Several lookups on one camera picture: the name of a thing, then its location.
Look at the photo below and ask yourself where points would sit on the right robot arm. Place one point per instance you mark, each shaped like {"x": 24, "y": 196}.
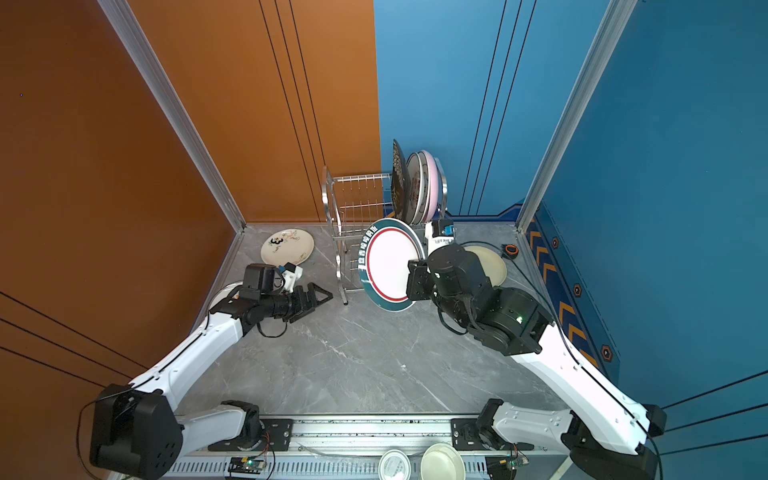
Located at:
{"x": 603, "y": 431}

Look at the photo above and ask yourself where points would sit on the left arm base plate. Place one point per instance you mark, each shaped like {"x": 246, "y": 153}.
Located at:
{"x": 275, "y": 433}

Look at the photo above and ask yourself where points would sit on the white plate orange sunburst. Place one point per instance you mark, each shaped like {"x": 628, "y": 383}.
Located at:
{"x": 222, "y": 294}

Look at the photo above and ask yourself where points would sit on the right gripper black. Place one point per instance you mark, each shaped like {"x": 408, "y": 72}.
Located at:
{"x": 417, "y": 275}

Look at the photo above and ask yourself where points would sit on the green circuit board left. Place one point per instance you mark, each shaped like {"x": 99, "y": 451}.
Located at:
{"x": 250, "y": 465}

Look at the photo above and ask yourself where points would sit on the white round lid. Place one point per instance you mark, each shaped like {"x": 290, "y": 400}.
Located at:
{"x": 394, "y": 465}

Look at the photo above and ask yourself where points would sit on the pink plate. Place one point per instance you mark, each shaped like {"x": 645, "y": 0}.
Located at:
{"x": 434, "y": 186}

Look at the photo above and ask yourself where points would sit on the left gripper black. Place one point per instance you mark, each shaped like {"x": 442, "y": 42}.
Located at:
{"x": 304, "y": 306}

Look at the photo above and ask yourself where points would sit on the plain cream plate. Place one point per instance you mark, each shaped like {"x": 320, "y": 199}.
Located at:
{"x": 492, "y": 264}

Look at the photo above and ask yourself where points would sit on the dark square floral plate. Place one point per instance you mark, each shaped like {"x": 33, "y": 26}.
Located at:
{"x": 400, "y": 184}

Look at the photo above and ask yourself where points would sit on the steel two-tier dish rack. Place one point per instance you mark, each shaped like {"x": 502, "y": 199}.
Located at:
{"x": 352, "y": 203}

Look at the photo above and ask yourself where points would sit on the white plate red chinese characters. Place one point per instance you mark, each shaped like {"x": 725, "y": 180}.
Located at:
{"x": 416, "y": 172}

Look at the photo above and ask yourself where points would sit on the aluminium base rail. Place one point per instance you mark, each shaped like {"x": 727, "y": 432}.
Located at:
{"x": 373, "y": 434}

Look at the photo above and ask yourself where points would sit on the green circuit board right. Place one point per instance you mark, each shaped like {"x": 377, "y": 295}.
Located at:
{"x": 512, "y": 465}

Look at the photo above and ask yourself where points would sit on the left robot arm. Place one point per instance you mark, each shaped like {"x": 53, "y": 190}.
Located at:
{"x": 136, "y": 430}

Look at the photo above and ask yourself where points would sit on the white plate dark green rim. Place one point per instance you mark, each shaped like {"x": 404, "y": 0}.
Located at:
{"x": 383, "y": 255}

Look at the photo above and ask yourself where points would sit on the green circuit board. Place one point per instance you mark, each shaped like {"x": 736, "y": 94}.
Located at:
{"x": 512, "y": 465}
{"x": 250, "y": 465}

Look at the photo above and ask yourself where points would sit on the black orange tape roll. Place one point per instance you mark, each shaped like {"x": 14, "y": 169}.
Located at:
{"x": 510, "y": 251}

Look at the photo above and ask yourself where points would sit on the cream plate with panda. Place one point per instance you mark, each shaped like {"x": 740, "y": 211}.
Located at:
{"x": 293, "y": 246}

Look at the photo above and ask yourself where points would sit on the white bowl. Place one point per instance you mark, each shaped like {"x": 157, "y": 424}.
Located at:
{"x": 442, "y": 462}

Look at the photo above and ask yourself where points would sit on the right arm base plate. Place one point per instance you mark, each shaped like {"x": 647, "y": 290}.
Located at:
{"x": 467, "y": 434}

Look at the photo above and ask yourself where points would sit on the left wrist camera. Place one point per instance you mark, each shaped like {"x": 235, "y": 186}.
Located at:
{"x": 290, "y": 274}

